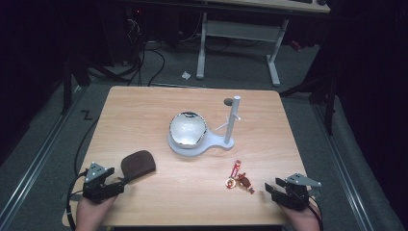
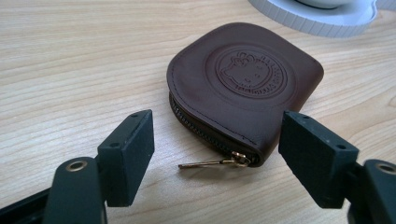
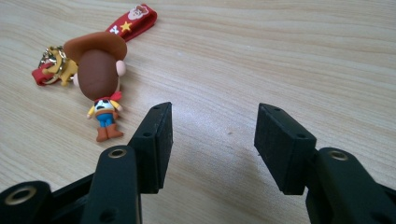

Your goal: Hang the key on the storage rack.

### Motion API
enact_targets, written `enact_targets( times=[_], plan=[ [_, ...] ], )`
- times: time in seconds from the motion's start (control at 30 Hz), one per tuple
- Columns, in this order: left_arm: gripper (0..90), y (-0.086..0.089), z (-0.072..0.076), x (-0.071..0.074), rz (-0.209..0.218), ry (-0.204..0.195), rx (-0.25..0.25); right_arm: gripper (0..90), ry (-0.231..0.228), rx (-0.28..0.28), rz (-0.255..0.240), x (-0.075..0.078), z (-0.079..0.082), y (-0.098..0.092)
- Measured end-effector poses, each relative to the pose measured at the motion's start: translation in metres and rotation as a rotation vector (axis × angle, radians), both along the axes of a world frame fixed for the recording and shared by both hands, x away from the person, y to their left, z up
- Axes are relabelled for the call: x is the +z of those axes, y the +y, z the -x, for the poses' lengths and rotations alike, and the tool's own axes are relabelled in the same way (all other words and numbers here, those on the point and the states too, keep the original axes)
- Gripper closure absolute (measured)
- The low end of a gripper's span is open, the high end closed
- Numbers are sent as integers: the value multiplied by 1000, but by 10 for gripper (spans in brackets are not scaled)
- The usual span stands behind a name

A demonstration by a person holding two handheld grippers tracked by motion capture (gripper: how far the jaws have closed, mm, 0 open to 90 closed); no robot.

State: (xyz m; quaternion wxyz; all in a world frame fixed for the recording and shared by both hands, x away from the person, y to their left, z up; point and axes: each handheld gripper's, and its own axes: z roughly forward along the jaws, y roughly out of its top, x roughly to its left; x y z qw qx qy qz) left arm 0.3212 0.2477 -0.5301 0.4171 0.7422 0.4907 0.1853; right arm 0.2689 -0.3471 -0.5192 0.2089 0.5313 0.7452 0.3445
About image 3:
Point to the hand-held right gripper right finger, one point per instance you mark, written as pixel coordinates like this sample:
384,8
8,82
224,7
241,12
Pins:
286,149

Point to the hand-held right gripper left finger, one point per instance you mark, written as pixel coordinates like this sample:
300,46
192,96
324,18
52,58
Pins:
152,146

